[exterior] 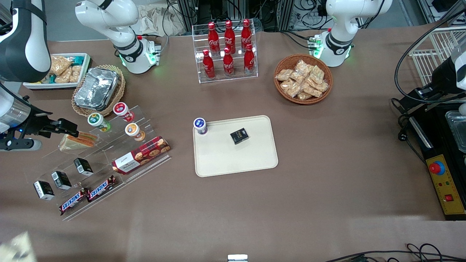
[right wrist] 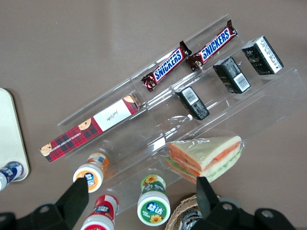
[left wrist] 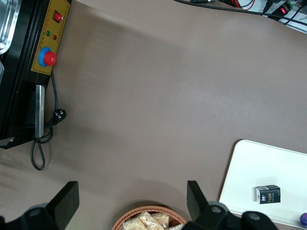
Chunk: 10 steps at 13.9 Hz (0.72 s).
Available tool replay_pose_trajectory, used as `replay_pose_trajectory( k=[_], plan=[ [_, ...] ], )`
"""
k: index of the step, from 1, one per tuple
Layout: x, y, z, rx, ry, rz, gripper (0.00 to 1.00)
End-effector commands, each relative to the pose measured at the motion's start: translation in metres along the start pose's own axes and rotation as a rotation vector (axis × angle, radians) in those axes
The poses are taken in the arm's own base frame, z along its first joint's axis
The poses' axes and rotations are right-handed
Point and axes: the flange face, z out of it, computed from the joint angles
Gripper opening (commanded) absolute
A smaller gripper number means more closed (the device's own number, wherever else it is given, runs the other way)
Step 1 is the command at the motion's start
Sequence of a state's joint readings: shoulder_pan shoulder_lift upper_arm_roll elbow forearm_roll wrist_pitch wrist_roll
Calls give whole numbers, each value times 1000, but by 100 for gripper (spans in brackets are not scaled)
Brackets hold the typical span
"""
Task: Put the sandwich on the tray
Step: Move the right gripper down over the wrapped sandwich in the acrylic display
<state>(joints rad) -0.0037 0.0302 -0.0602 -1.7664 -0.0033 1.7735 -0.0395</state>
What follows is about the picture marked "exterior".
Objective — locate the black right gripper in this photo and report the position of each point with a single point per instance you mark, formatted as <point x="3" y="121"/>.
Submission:
<point x="36" y="123"/>

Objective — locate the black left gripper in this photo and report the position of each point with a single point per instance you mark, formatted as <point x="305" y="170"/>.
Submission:
<point x="441" y="78"/>

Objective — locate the triangle sandwich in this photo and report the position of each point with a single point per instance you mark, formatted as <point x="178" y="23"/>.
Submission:
<point x="74" y="143"/>

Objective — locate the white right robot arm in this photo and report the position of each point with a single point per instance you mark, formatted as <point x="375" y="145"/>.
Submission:
<point x="25" y="43"/>

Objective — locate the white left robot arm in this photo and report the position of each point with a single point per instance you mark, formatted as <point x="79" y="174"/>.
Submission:
<point x="342" y="22"/>

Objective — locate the beige plastic tray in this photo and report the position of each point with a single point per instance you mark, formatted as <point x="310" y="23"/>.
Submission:
<point x="236" y="156"/>

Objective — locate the green lid yogurt cup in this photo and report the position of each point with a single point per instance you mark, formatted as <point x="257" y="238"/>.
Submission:
<point x="97" y="121"/>

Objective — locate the small black white box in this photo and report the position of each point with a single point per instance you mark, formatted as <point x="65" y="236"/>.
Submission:
<point x="43" y="190"/>
<point x="83" y="166"/>
<point x="61" y="180"/>

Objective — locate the black machine base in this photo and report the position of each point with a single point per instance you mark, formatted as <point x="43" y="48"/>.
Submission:
<point x="437" y="138"/>

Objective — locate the clear acrylic stepped display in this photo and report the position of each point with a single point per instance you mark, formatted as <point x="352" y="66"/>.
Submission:
<point x="105" y="156"/>

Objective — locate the silver foil container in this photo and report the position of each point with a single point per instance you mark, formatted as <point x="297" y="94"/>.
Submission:
<point x="96" y="89"/>

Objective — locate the steel pan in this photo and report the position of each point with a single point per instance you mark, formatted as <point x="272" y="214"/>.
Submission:
<point x="458" y="131"/>

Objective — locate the clear packet of rice snack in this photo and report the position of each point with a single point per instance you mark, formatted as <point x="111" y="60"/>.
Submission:
<point x="75" y="74"/>
<point x="63" y="77"/>
<point x="60" y="64"/>

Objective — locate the red lid yogurt cup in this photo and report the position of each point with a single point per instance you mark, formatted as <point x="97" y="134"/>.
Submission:
<point x="123" y="111"/>

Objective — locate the oval light wicker basket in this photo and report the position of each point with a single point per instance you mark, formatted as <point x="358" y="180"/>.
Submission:
<point x="118" y="95"/>

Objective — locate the white rectangular bin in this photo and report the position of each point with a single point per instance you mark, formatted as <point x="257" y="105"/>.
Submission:
<point x="86" y="69"/>

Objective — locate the orange lid yogurt cup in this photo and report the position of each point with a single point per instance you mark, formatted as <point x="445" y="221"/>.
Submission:
<point x="134" y="131"/>

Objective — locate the snickers chocolate bar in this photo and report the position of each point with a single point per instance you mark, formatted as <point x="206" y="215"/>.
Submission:
<point x="101" y="189"/>
<point x="72" y="202"/>

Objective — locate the red cookie box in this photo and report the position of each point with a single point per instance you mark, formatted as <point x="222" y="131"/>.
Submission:
<point x="142" y="154"/>

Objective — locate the yellow control panel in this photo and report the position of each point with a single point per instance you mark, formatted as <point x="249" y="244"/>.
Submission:
<point x="446" y="189"/>

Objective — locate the clear packet of crackers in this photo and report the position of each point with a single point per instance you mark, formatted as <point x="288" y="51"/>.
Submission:
<point x="284" y="75"/>
<point x="290" y="88"/>
<point x="312" y="90"/>
<point x="297" y="77"/>
<point x="322" y="86"/>
<point x="317" y="74"/>
<point x="303" y="66"/>
<point x="304" y="96"/>

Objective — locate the pale blurred sheet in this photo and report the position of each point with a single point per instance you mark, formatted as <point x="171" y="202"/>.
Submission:
<point x="16" y="249"/>

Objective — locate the blue lid yogurt cup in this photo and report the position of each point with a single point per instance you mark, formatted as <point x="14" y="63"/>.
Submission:
<point x="200" y="126"/>

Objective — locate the round brown wicker basket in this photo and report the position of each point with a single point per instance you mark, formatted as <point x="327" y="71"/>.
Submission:
<point x="282" y="91"/>

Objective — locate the white crumpled cloth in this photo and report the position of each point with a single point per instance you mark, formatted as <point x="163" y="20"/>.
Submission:
<point x="156" y="20"/>

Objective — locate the red cola bottle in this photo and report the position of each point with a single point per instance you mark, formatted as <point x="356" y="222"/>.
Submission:
<point x="228" y="63"/>
<point x="208" y="65"/>
<point x="249" y="60"/>
<point x="246" y="34"/>
<point x="213" y="38"/>
<point x="229" y="36"/>

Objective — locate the clear acrylic bottle rack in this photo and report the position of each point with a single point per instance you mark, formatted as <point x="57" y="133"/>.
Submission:
<point x="227" y="78"/>

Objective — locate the black box with gold print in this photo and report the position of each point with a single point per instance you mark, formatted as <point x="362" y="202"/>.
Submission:
<point x="239" y="136"/>

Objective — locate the small white device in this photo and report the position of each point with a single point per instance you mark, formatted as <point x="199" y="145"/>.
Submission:
<point x="237" y="258"/>

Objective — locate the aluminium equipment frame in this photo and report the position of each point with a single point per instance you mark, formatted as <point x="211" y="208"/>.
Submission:
<point x="236" y="11"/>

